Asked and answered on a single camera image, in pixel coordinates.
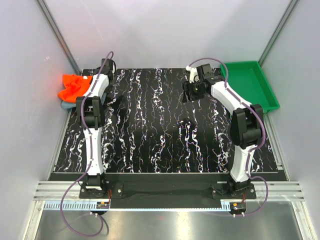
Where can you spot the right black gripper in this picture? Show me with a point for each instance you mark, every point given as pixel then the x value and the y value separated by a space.
pixel 187 87

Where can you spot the orange t shirt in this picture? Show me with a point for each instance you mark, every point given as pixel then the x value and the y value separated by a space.
pixel 74 86

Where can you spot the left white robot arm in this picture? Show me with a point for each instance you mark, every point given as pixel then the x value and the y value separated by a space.
pixel 91 117

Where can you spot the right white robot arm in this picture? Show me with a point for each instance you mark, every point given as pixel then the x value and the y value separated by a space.
pixel 247 130

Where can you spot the black marbled table mat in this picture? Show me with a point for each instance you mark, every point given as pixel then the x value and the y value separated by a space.
pixel 149 129

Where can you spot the green plastic tray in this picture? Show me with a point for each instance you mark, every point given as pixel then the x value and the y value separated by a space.
pixel 248 80

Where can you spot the folded grey-blue t shirt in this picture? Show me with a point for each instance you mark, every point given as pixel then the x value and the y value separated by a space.
pixel 67 105

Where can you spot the right orange connector block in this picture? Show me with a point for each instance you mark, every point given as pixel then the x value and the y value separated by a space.
pixel 238 206

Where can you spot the orange connector block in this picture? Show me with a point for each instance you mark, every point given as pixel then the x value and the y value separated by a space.
pixel 238 206
pixel 103 205

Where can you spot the left orange connector block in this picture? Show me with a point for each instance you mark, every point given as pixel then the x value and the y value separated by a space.
pixel 103 205

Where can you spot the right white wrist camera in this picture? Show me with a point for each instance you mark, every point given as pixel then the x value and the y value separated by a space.
pixel 193 74

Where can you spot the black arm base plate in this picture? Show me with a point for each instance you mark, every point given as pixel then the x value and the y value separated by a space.
pixel 166 202

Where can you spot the aluminium frame rail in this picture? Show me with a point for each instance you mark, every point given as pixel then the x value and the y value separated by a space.
pixel 274 190

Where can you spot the white slotted cable duct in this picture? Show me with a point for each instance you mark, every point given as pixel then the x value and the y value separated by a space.
pixel 72 206

